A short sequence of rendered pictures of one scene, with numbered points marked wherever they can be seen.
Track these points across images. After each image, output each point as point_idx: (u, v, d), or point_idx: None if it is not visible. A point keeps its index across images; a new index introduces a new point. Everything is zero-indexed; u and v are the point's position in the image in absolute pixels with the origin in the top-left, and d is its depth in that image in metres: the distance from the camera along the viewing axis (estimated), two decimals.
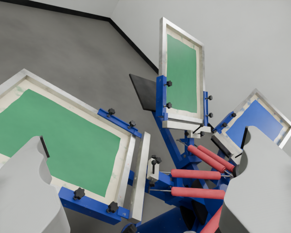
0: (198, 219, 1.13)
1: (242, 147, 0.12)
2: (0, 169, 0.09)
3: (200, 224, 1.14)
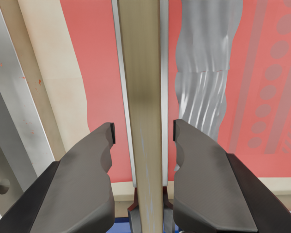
0: None
1: (174, 139, 0.13)
2: (75, 145, 0.10)
3: None
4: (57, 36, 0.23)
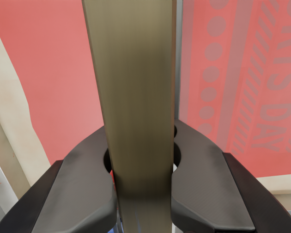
0: None
1: None
2: (78, 144, 0.11)
3: None
4: None
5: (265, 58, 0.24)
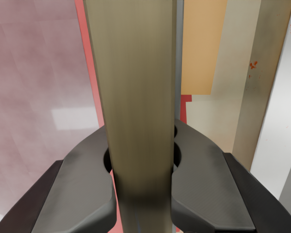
0: None
1: None
2: (77, 144, 0.11)
3: None
4: None
5: None
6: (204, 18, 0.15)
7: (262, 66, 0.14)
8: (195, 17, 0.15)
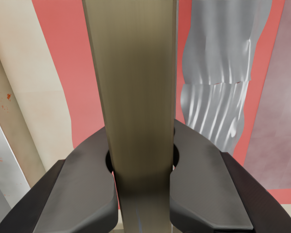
0: None
1: None
2: (80, 144, 0.11)
3: None
4: (29, 39, 0.18)
5: None
6: None
7: None
8: None
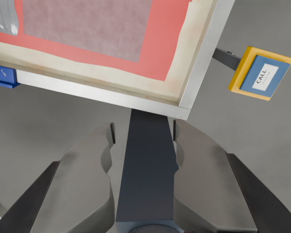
0: None
1: (174, 139, 0.13)
2: (75, 145, 0.10)
3: None
4: None
5: None
6: None
7: None
8: None
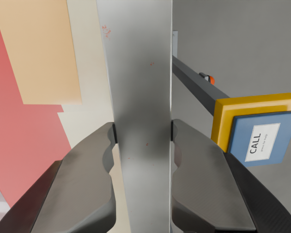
0: None
1: (172, 139, 0.13)
2: (76, 144, 0.11)
3: None
4: None
5: None
6: (45, 18, 0.12)
7: (111, 75, 0.12)
8: (34, 16, 0.12)
